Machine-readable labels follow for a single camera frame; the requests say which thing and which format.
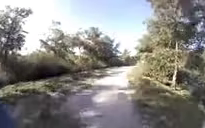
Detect grey dirt path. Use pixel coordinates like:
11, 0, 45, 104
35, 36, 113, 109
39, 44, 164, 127
9, 65, 148, 128

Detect row of trees and bushes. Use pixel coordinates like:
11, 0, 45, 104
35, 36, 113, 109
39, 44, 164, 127
0, 4, 140, 88

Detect dense trees with pale trunk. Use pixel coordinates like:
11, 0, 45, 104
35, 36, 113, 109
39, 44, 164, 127
135, 0, 205, 101

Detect shaded grass verge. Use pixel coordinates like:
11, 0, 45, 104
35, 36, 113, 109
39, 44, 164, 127
127, 66, 205, 128

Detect grass verge with leaf litter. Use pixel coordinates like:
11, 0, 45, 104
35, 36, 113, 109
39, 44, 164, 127
0, 68, 108, 102

